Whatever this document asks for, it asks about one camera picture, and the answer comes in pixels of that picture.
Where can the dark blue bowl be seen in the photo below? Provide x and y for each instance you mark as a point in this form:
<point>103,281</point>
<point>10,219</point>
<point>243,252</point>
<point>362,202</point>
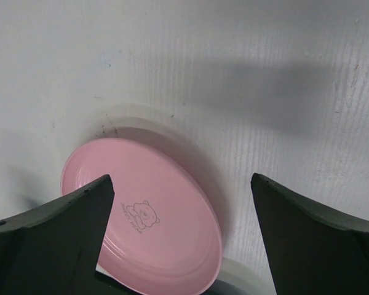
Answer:
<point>237,288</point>

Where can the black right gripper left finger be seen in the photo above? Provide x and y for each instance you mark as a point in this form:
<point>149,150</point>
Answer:
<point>54,248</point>

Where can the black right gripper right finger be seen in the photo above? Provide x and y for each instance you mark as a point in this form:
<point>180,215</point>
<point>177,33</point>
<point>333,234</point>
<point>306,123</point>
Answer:
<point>311,248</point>

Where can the pink plate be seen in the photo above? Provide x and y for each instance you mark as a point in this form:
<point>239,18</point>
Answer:
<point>162,236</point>

